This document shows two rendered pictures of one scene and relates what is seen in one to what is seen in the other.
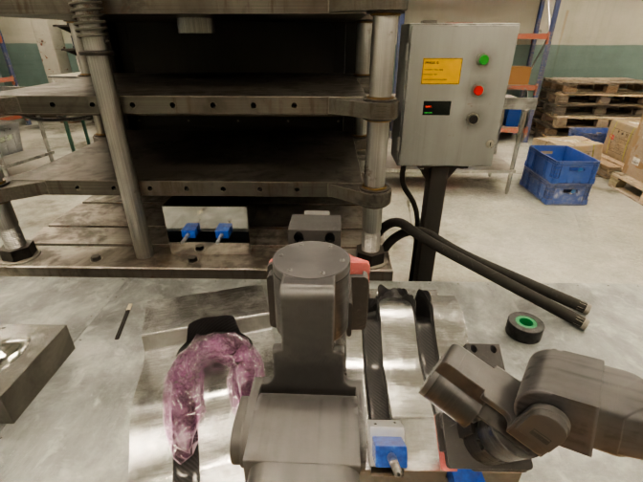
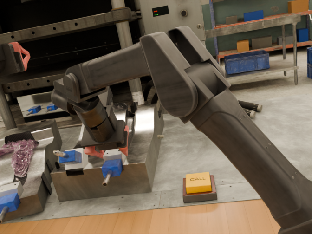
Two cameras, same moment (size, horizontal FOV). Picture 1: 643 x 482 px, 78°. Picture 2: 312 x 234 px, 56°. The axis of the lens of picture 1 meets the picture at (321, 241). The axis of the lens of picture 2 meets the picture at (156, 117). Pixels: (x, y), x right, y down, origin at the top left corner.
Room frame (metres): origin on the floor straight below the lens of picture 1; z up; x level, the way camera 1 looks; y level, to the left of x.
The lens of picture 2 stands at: (-0.31, -0.42, 1.22)
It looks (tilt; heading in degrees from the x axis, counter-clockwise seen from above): 19 degrees down; 8
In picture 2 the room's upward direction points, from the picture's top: 11 degrees counter-clockwise
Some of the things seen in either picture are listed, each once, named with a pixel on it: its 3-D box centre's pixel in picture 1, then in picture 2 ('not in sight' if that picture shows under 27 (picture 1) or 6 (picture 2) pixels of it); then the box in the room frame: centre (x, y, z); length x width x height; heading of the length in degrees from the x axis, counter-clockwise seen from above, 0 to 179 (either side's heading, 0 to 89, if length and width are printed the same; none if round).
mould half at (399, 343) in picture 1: (401, 356); (118, 137); (0.60, -0.16, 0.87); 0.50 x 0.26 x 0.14; 179
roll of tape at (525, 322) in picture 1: (524, 327); not in sight; (0.75, -0.49, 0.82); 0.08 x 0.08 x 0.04
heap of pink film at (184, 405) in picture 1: (215, 375); (8, 152); (0.52, 0.19, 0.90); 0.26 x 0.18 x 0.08; 16
